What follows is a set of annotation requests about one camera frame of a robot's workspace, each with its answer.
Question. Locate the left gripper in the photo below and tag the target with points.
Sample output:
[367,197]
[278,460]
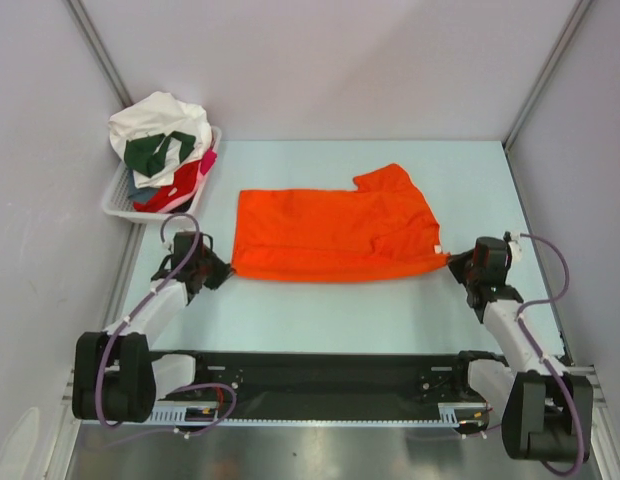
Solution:
[221,270]

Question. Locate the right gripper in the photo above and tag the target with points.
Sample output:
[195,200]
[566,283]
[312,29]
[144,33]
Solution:
[467,265]

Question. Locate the orange t shirt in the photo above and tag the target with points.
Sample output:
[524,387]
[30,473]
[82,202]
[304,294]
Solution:
[382,229]

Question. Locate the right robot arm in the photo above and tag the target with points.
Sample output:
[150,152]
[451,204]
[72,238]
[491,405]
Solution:
[545,410]

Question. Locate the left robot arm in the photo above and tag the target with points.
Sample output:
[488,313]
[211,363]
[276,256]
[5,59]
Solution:
[117,379]

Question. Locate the red t shirt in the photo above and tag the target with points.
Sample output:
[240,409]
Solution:
[187,181]

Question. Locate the grey t shirt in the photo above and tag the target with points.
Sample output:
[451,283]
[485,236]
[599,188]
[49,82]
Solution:
[139,194]

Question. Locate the pink garment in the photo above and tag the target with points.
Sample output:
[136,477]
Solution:
[207,162]

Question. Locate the green and white t shirt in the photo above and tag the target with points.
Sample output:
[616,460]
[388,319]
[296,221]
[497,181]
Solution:
[148,155]

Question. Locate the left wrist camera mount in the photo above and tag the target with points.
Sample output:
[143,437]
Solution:
[168,244]

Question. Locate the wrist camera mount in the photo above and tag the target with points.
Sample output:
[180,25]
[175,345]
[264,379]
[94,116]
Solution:
[513,239]
[168,244]

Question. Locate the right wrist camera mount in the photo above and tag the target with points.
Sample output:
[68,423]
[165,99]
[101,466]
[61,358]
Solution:
[513,239]

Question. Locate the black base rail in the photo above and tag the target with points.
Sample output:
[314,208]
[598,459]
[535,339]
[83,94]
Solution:
[295,379]

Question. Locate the white slotted cable duct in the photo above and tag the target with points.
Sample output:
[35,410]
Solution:
[439,414]

